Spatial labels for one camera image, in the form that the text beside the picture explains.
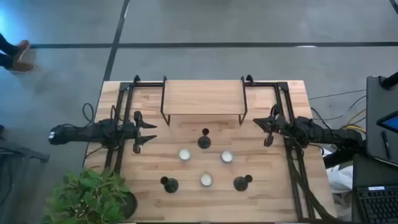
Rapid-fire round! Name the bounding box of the grey floor cable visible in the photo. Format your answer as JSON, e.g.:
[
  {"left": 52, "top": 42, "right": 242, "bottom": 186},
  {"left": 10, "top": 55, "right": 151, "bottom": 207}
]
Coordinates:
[{"left": 308, "top": 89, "right": 367, "bottom": 101}]

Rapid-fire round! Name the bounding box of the black pen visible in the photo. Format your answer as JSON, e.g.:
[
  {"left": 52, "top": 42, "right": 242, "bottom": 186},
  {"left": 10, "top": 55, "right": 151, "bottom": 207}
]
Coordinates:
[{"left": 381, "top": 130, "right": 391, "bottom": 153}]

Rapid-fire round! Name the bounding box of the person's shoe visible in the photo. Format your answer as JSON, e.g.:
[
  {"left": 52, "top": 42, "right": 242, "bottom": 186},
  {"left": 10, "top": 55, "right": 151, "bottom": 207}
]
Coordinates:
[
  {"left": 12, "top": 39, "right": 31, "bottom": 62},
  {"left": 8, "top": 60, "right": 37, "bottom": 74}
]

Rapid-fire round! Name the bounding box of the tall black candlestick holder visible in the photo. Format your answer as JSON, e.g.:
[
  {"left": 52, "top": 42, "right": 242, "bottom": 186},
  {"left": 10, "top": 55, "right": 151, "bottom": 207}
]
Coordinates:
[{"left": 159, "top": 175, "right": 180, "bottom": 194}]

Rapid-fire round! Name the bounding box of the dark grey side desk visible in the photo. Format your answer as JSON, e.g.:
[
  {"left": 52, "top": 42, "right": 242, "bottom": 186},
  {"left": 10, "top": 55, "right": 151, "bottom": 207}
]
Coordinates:
[{"left": 366, "top": 75, "right": 398, "bottom": 166}]

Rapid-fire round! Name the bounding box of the white plastic bag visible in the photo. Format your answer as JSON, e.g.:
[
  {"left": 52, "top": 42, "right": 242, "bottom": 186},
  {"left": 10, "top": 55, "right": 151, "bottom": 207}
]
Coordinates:
[{"left": 326, "top": 164, "right": 354, "bottom": 222}]

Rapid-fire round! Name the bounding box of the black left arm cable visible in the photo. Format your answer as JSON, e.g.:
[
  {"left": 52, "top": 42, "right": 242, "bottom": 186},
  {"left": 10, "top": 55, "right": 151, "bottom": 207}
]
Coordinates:
[
  {"left": 111, "top": 105, "right": 122, "bottom": 124},
  {"left": 81, "top": 102, "right": 96, "bottom": 125}
]

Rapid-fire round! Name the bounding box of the green leafy plant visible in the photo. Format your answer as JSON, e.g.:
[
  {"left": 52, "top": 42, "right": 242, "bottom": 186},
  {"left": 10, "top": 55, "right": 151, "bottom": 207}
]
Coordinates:
[{"left": 40, "top": 167, "right": 132, "bottom": 224}]

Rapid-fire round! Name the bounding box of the black laptop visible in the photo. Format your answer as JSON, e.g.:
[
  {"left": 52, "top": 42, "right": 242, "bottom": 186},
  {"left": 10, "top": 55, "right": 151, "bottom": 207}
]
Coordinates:
[{"left": 351, "top": 154, "right": 398, "bottom": 224}]

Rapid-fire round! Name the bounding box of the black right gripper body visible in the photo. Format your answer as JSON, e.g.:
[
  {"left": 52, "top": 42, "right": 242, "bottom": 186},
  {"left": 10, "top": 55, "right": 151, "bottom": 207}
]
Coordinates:
[{"left": 263, "top": 104, "right": 290, "bottom": 147}]

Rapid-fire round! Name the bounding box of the wooden shelf with black legs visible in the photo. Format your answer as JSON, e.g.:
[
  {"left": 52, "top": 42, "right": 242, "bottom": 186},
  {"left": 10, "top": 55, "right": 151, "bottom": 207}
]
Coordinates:
[{"left": 160, "top": 75, "right": 249, "bottom": 127}]

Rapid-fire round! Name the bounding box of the black metal rig frame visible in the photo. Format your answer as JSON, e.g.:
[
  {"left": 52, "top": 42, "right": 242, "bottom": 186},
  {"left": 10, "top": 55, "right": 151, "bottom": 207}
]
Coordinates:
[{"left": 104, "top": 74, "right": 338, "bottom": 223}]

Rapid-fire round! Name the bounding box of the black metal stand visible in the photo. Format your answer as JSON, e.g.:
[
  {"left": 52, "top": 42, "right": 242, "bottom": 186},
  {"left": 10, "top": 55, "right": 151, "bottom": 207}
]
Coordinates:
[{"left": 0, "top": 124, "right": 50, "bottom": 224}]

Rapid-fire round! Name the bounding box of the tablet with blue screen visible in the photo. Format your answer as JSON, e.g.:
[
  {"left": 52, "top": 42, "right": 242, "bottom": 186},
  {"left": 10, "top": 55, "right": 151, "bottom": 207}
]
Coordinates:
[{"left": 376, "top": 111, "right": 398, "bottom": 134}]

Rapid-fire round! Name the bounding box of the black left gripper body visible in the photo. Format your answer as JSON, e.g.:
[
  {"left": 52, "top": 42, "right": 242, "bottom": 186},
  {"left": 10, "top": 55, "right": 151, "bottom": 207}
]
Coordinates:
[{"left": 123, "top": 111, "right": 143, "bottom": 154}]

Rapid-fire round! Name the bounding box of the yellow floor cable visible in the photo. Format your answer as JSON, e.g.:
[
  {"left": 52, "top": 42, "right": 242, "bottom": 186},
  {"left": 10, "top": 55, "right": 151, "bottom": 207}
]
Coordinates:
[{"left": 341, "top": 108, "right": 368, "bottom": 133}]

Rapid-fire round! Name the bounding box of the black plant pot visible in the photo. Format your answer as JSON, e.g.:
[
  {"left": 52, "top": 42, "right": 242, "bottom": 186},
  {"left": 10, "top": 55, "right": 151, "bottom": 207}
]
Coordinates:
[{"left": 119, "top": 190, "right": 139, "bottom": 220}]

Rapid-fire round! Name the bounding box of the black cylinder on desk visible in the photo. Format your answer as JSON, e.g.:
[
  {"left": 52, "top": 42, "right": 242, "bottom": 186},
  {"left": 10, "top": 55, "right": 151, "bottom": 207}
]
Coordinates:
[{"left": 379, "top": 70, "right": 398, "bottom": 91}]

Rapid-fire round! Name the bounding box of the black bar beside table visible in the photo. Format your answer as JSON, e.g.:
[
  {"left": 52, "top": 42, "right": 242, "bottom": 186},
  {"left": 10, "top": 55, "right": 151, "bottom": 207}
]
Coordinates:
[{"left": 322, "top": 149, "right": 368, "bottom": 169}]

